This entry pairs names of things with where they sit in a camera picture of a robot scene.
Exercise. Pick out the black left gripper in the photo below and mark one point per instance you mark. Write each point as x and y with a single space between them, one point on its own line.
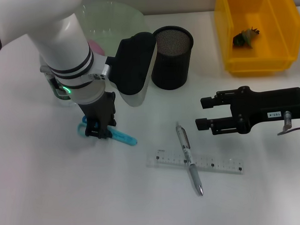
98 109

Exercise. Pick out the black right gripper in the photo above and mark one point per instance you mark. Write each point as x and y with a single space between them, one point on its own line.
263 103

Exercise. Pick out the blue sheathed scissors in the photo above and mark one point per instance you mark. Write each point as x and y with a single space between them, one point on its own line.
123 138

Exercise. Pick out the clear plastic ruler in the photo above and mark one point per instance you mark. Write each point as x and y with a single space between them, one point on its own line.
216 164

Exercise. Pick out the clear water bottle green label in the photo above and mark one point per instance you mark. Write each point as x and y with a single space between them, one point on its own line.
57 94

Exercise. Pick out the black mesh pen holder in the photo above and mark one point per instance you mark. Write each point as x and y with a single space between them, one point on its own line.
173 67

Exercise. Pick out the green plastic wrapper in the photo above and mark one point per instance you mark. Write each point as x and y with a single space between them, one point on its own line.
244 37

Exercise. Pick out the pink toy peach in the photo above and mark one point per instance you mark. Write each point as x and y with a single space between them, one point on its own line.
96 47

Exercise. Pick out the grey clear ballpoint pen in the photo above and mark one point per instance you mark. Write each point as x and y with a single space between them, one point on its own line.
186 150

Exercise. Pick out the pale green glass fruit plate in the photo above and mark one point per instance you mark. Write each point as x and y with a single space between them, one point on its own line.
117 27

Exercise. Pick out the yellow plastic bin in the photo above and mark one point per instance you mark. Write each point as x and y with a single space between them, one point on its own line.
261 61

